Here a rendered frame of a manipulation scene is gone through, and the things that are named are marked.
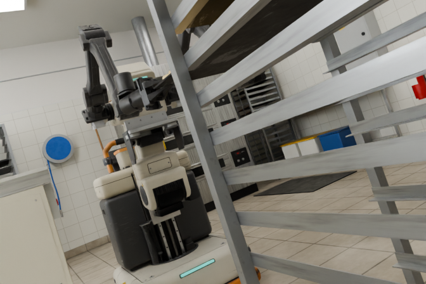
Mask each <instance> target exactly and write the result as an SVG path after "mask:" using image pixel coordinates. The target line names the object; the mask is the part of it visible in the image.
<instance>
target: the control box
mask: <svg viewBox="0 0 426 284"><path fill-rule="evenodd" d="M43 186H44V190H45V192H46V195H47V198H48V202H49V206H50V208H51V212H52V215H53V219H54V220H55V219H58V218H60V217H61V214H60V211H59V208H58V204H57V202H56V198H55V194H54V191H53V187H52V185H51V183H47V184H44V185H43Z"/></svg>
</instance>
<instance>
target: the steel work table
mask: <svg viewBox="0 0 426 284"><path fill-rule="evenodd" d="M381 92H382V95H383V97H384V101H385V104H386V106H387V109H388V111H389V113H391V112H394V111H393V109H392V105H391V103H390V100H389V97H388V95H387V92H386V90H385V88H384V89H381ZM290 120H291V122H292V125H293V127H294V131H295V134H296V137H297V139H300V135H299V132H298V129H297V126H296V124H295V121H294V118H291V119H290ZM394 128H395V130H396V133H397V134H393V135H389V136H384V137H380V138H375V139H372V141H373V142H374V141H380V140H383V139H389V138H393V137H395V136H398V137H399V136H402V133H401V130H400V128H399V125H398V126H394ZM261 131H262V135H263V137H264V140H265V143H266V146H267V148H268V152H269V155H270V157H271V161H272V162H274V161H275V159H274V156H273V152H272V150H271V147H270V144H269V141H268V138H267V136H266V132H265V130H264V128H262V129H261Z"/></svg>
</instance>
